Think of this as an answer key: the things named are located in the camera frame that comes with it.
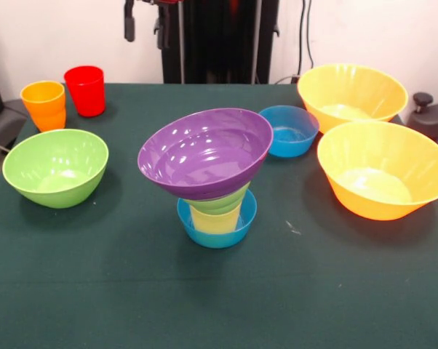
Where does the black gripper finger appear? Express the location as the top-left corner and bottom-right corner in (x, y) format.
(157, 4), (171, 50)
(123, 0), (137, 43)

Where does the purple bowl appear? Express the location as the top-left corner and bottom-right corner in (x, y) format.
(137, 107), (274, 202)

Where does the small green bowl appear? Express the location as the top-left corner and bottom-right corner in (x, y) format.
(180, 181), (252, 216)

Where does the yellow cup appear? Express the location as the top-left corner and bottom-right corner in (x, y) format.
(188, 204), (244, 234)

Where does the blue bowl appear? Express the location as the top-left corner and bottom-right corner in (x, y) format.
(176, 187), (258, 249)
(258, 105), (320, 159)

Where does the red cup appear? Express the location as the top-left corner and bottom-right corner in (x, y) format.
(63, 65), (105, 118)

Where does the orange cup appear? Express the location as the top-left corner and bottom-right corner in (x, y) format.
(20, 80), (67, 132)

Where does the large green bowl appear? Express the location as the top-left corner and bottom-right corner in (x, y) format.
(1, 128), (110, 209)

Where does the large orange bowl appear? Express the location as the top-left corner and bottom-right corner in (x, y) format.
(297, 63), (409, 135)
(316, 121), (438, 222)

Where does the dark green table cloth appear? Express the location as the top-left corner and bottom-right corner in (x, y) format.
(0, 82), (438, 349)

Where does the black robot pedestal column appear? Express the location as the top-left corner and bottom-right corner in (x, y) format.
(154, 0), (280, 85)

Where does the black wall cable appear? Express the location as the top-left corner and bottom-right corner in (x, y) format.
(300, 0), (314, 70)

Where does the black pedestal foot with knob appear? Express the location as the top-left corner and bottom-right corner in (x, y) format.
(407, 92), (438, 145)

